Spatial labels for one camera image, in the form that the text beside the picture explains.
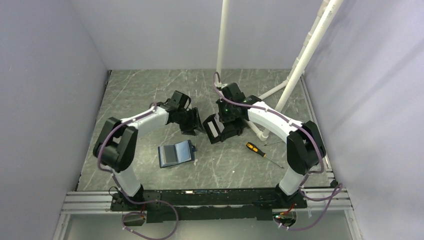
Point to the black VIP credit card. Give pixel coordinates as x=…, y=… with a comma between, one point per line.
x=170, y=155

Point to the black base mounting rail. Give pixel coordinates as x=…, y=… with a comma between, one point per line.
x=168, y=212

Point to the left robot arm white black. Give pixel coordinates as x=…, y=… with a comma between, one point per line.
x=116, y=144

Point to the white pvc pipe frame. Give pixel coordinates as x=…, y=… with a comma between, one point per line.
x=272, y=34

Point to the black card storage box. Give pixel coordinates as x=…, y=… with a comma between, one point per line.
x=222, y=129

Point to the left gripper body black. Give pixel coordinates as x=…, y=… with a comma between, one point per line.
x=187, y=120

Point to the orange black screwdriver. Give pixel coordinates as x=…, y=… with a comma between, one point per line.
x=252, y=147

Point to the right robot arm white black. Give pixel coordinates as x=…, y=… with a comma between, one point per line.
x=304, y=145

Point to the blue card holder wallet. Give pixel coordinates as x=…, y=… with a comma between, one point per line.
x=185, y=151

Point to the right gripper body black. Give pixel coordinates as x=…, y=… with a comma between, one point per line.
x=226, y=113

